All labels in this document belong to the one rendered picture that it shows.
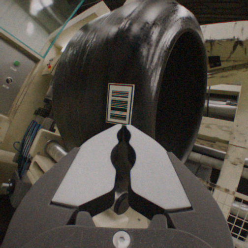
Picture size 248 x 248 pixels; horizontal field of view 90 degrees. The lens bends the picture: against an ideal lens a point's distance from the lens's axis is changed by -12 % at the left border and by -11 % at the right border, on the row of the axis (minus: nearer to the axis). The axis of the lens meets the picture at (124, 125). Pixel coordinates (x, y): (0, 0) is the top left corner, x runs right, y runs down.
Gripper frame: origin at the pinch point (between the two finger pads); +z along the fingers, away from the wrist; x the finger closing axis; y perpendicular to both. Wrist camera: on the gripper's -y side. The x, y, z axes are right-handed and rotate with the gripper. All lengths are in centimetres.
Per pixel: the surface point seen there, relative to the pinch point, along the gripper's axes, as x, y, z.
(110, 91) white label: -2.2, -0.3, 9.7
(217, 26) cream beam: 47, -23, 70
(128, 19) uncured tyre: -0.1, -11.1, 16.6
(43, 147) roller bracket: -26.3, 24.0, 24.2
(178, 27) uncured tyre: 10.1, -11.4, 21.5
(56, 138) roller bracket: -23.1, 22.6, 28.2
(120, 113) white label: -0.5, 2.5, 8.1
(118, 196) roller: -0.2, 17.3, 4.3
